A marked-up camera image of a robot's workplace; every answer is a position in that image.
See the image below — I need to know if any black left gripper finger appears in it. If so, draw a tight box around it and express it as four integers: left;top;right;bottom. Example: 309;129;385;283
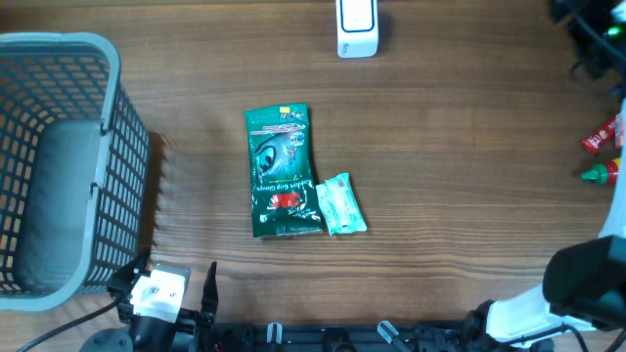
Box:
107;248;151;296
201;261;219;315

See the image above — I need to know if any red coffee stick sachet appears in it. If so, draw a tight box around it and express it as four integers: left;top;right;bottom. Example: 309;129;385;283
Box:
582;115;617;154

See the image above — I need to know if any green gloves package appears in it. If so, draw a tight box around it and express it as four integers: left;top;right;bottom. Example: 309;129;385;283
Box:
244;103;323;239

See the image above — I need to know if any orange sauce bottle green cap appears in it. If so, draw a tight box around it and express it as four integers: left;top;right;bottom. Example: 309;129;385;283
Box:
580;157;621;186

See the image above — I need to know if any teal wet wipes pack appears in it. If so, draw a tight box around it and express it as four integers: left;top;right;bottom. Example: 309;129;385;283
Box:
316;172;368;236

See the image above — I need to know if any small red white carton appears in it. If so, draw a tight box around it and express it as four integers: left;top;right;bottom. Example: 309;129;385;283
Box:
614;110;626;148

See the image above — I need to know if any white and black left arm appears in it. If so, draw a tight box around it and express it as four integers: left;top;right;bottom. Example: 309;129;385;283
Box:
81;250;220;352

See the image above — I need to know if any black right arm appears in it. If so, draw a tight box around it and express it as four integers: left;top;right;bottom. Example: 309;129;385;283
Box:
434;0;625;351

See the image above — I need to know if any white barcode scanner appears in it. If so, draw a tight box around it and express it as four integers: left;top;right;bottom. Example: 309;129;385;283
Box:
335;0;379;59

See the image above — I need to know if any grey plastic mesh basket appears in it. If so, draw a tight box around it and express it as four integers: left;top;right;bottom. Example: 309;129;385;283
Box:
1;32;150;312

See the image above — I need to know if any black left camera cable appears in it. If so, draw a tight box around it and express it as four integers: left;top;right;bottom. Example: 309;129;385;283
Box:
19;297;123;352

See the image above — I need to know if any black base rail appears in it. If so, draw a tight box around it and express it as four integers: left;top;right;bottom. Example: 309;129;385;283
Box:
198;321;555;352

